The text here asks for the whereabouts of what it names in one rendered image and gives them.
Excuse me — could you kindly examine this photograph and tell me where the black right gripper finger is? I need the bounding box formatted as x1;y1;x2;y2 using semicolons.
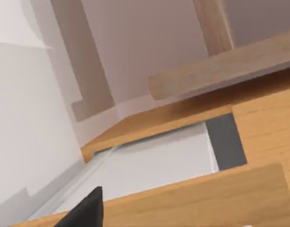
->
55;186;105;227

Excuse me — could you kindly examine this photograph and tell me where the grey drawer inside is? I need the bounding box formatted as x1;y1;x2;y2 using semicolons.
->
28;122;220;219

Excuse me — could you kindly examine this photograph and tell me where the wooden cupboard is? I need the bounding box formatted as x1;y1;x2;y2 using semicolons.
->
81;0;290;227

